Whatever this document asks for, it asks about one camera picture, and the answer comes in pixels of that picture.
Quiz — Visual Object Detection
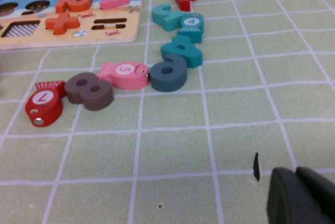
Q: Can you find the red fish number seven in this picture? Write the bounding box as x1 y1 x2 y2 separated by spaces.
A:
25 80 66 128

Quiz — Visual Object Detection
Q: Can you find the orange number ten piece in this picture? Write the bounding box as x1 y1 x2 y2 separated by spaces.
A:
55 0 94 13

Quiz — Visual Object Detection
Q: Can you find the pink fish number five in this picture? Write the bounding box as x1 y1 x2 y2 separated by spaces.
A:
98 61 150 91

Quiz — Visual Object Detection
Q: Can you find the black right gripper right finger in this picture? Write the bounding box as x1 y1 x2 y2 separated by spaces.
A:
295 166 335 224

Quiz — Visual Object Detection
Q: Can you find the teal number four piece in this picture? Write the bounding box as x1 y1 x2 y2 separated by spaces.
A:
160 35 204 69

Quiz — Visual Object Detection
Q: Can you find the orange plus sign piece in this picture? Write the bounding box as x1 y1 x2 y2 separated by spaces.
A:
44 11 81 36

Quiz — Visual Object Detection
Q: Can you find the green grid table mat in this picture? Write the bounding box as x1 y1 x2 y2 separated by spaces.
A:
0 0 335 224

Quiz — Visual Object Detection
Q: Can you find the pink greater-than sign piece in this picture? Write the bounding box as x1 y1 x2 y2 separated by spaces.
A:
99 0 130 10

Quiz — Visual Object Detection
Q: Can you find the dark blue number nine piece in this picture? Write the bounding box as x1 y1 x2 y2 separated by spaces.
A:
148 53 188 93

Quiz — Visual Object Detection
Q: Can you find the teal fish number four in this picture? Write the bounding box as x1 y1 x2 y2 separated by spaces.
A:
177 12 205 44

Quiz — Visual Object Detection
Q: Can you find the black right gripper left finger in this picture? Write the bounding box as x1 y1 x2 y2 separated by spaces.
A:
266 167 333 224

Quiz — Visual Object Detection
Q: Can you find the teal number two piece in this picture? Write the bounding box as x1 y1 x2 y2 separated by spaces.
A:
151 3 188 31

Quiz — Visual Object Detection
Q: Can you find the brown number eight piece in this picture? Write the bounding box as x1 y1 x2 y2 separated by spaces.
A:
64 72 115 111

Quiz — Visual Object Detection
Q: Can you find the blue wooden puzzle board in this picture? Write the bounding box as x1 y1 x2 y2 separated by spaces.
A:
0 0 147 51

